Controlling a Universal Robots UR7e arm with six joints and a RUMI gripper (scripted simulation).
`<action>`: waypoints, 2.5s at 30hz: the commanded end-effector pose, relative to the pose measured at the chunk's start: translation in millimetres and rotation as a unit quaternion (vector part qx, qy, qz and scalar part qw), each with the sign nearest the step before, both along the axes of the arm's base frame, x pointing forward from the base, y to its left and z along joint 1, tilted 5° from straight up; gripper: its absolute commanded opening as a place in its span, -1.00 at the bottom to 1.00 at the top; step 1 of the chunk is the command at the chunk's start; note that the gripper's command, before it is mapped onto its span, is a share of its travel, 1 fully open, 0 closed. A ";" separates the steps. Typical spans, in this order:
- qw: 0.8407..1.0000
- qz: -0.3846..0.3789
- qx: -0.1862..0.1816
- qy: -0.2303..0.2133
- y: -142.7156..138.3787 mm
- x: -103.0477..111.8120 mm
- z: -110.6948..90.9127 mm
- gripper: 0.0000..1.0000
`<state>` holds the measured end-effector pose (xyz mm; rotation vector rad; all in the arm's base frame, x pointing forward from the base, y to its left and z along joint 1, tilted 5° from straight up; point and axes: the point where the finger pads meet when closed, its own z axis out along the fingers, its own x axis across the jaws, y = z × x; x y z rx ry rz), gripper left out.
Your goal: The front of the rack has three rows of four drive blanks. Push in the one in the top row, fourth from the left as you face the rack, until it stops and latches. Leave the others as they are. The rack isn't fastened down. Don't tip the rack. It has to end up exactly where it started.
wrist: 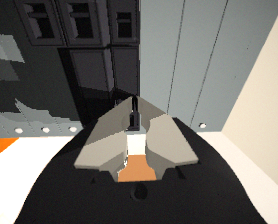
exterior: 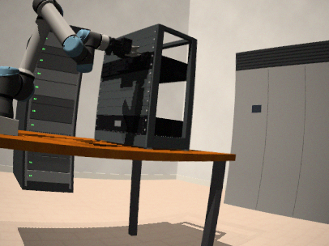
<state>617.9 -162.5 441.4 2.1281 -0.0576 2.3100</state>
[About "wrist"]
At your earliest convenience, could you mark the black server rack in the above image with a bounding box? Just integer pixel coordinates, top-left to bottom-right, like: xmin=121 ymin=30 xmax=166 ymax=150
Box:
xmin=0 ymin=0 xmax=278 ymax=139

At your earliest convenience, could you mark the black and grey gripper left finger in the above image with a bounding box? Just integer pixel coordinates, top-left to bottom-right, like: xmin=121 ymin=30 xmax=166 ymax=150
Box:
xmin=13 ymin=97 xmax=135 ymax=224

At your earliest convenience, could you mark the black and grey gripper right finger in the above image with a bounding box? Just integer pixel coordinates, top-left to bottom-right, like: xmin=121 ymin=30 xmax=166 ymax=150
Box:
xmin=135 ymin=96 xmax=268 ymax=224

